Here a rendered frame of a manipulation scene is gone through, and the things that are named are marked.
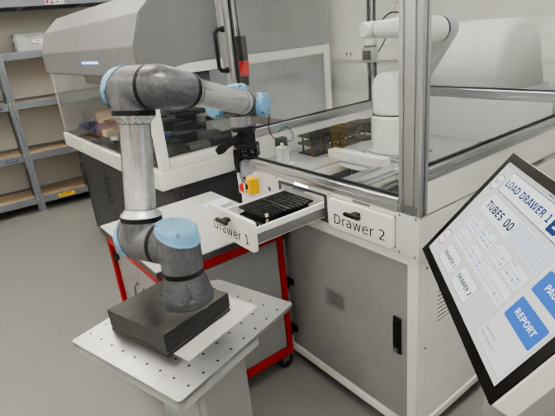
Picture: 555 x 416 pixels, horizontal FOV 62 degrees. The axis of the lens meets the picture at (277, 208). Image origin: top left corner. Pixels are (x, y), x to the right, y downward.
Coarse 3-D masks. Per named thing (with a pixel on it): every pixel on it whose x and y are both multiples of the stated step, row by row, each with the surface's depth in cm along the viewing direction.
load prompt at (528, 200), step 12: (516, 180) 98; (504, 192) 99; (516, 192) 95; (528, 192) 92; (540, 192) 88; (516, 204) 93; (528, 204) 89; (540, 204) 86; (552, 204) 83; (528, 216) 87; (540, 216) 84; (552, 216) 81; (540, 228) 82; (552, 228) 80; (552, 240) 78
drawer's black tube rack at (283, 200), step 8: (280, 192) 186; (288, 192) 184; (264, 200) 179; (272, 200) 178; (280, 200) 177; (288, 200) 176; (296, 200) 175; (304, 200) 175; (312, 200) 174; (256, 208) 171; (264, 208) 170; (272, 208) 170; (280, 208) 169; (288, 208) 168; (296, 208) 175; (304, 208) 176; (248, 216) 172; (256, 216) 170; (272, 216) 163; (280, 216) 169; (256, 224) 171
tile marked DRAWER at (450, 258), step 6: (450, 246) 105; (444, 252) 106; (450, 252) 104; (456, 252) 102; (444, 258) 104; (450, 258) 102; (456, 258) 100; (444, 264) 103; (450, 264) 101; (456, 264) 99; (450, 270) 99
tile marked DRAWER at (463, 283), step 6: (462, 270) 95; (468, 270) 94; (456, 276) 96; (462, 276) 94; (468, 276) 92; (456, 282) 95; (462, 282) 93; (468, 282) 91; (474, 282) 89; (456, 288) 94; (462, 288) 92; (468, 288) 90; (474, 288) 88; (462, 294) 90; (468, 294) 89; (462, 300) 89
